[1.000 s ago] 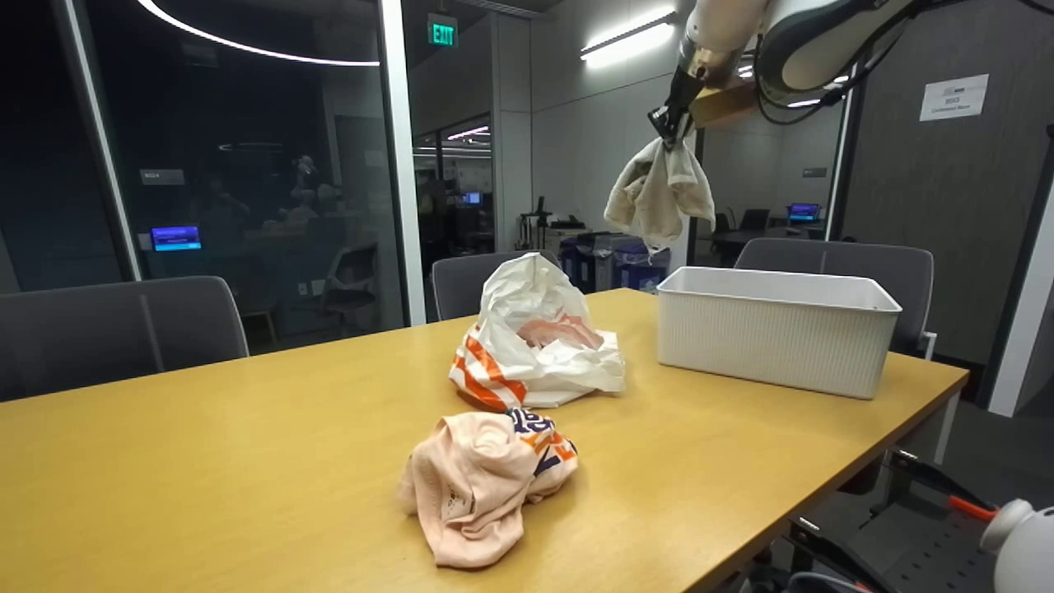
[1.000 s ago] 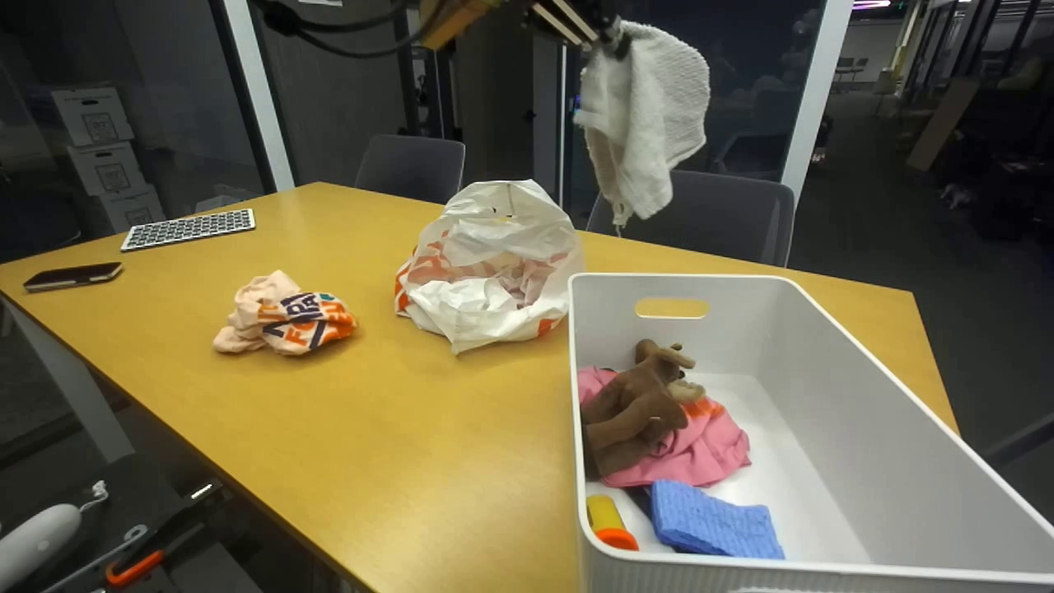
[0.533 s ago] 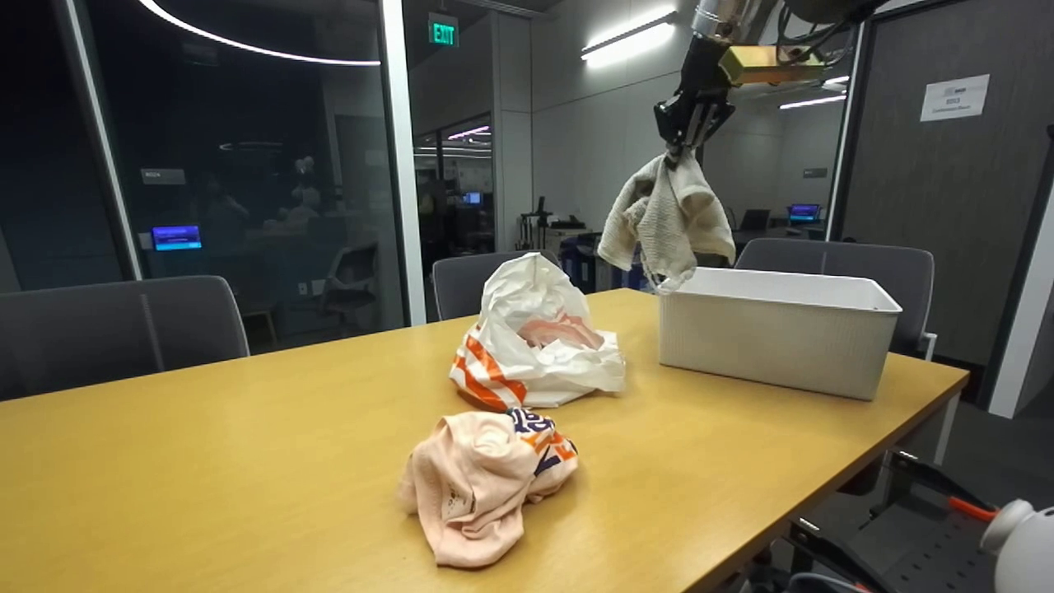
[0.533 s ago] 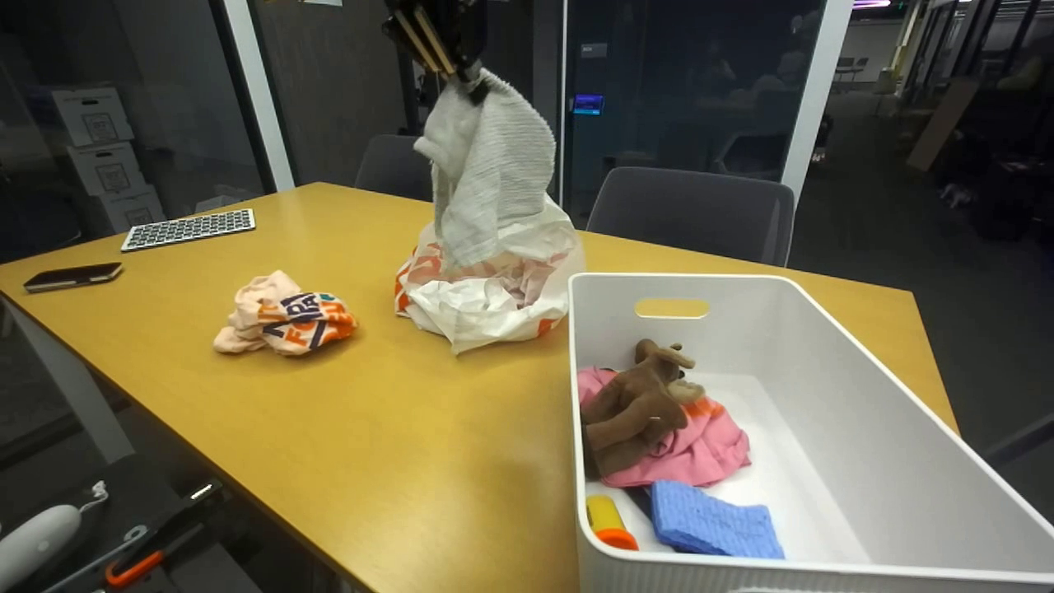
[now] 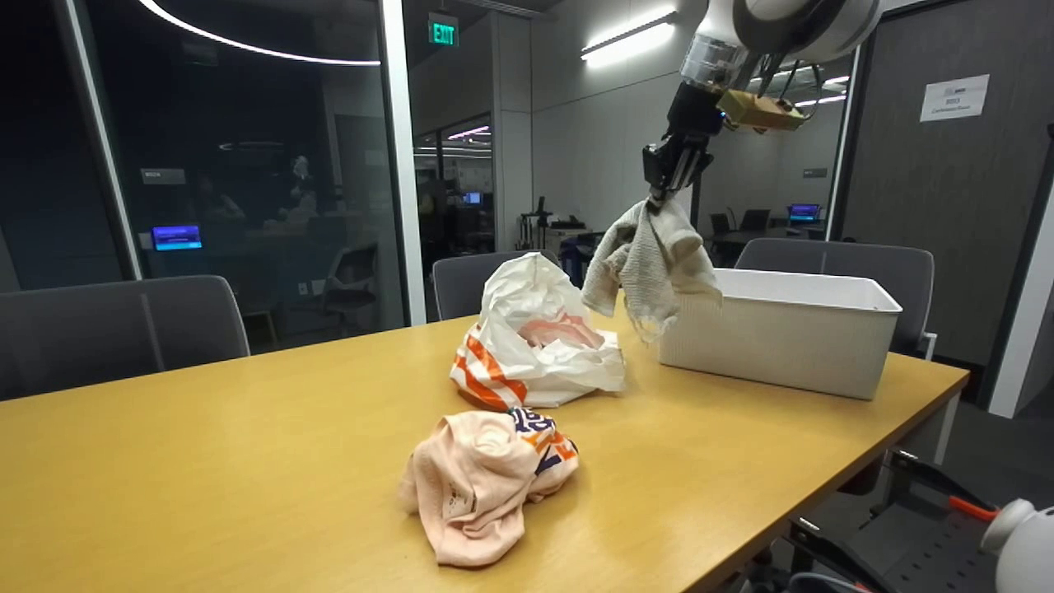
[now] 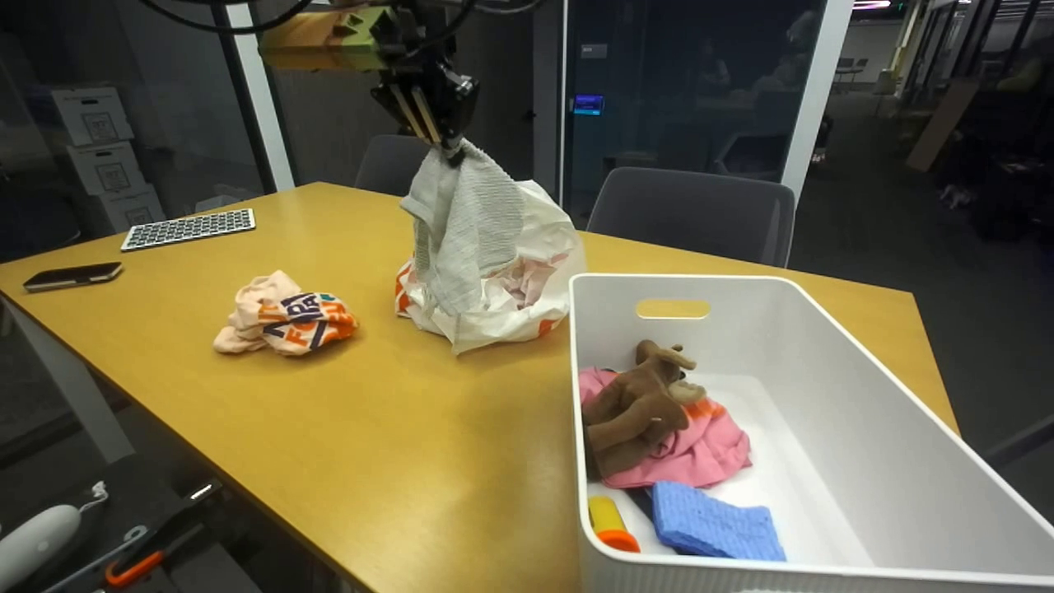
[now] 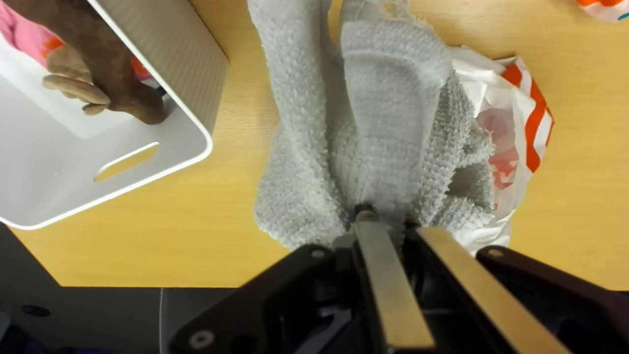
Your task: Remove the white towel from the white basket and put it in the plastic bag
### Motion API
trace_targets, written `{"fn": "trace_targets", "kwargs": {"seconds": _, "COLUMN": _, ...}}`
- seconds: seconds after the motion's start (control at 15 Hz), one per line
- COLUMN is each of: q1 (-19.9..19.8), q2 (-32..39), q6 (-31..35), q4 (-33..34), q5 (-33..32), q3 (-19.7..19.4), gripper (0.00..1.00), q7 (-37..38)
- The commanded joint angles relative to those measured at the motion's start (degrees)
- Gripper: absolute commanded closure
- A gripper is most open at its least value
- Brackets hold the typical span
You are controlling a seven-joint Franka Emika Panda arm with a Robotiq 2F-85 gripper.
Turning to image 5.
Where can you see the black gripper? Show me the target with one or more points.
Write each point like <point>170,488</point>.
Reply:
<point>687,127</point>

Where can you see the white towel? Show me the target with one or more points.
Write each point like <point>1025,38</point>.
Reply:
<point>646,264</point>

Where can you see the white plastic bag orange stripes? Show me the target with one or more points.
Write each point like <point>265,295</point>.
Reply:
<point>537,351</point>

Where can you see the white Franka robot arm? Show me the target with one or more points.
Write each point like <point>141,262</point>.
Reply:
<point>792,19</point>

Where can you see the white rectangular plastic basket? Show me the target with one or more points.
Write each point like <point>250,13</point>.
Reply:
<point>786,331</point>

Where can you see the printed orange blue plastic bag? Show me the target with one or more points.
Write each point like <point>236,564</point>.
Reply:
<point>551,445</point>

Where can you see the dark storage bin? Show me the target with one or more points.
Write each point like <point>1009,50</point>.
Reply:
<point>578,251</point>

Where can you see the small blue monitor screen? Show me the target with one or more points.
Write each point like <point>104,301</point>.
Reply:
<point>805,214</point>

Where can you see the linear ceiling light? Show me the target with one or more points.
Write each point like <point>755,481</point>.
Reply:
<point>627,38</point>

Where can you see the pink cloth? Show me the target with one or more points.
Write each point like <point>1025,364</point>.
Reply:
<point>561,331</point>

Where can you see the green exit sign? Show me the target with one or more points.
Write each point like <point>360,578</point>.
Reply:
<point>442,29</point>

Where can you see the peach cloth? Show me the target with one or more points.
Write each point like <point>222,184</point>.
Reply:
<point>473,488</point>

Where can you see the black metal stand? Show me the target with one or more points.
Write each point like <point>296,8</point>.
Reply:
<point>878,539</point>

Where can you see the blue lit monitor screen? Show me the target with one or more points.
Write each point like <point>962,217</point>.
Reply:
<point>175,234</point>

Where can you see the white plastic bottle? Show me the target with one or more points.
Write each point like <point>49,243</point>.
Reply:
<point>1022,543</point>

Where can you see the wide gray office chair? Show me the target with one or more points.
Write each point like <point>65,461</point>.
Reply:
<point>70,333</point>

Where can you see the tan wrist camera box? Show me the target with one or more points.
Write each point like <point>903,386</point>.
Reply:
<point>757,109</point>

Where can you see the white glass partition post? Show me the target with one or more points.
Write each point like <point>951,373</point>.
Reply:
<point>403,165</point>

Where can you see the white paper wall sign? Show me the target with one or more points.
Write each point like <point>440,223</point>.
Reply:
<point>952,98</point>

